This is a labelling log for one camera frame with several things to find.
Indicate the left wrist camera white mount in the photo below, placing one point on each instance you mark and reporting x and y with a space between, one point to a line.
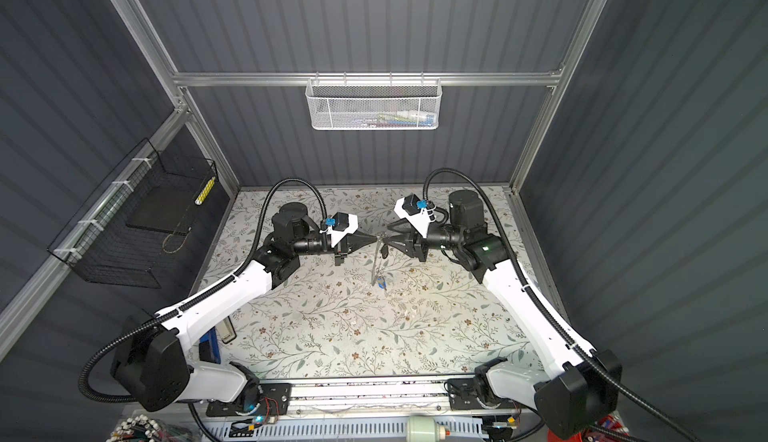
339 226

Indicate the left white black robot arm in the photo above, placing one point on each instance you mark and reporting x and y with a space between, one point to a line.
154 366

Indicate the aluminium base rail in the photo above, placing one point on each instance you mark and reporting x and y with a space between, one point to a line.
372 395

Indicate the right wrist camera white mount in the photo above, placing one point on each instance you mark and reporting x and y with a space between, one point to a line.
416 212

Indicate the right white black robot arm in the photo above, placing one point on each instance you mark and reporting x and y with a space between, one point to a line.
571 390

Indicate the black wire basket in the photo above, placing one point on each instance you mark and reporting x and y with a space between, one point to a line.
141 232

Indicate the white plastic bottle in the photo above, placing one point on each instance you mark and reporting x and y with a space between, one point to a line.
425 429

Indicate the white cable duct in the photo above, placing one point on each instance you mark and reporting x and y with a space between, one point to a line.
341 429

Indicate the white wire mesh basket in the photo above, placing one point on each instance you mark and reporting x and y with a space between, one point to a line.
384 107

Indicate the pile of white connectors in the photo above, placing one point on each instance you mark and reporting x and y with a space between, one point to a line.
137 429

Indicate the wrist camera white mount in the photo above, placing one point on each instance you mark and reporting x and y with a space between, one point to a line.
416 212
339 226

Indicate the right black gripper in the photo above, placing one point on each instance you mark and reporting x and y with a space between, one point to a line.
410 247

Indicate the yellow marker pen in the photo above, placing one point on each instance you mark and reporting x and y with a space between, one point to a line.
205 191

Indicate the black blue handheld device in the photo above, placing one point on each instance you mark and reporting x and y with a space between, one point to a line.
208 347

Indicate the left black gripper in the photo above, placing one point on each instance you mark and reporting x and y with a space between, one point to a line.
359 239

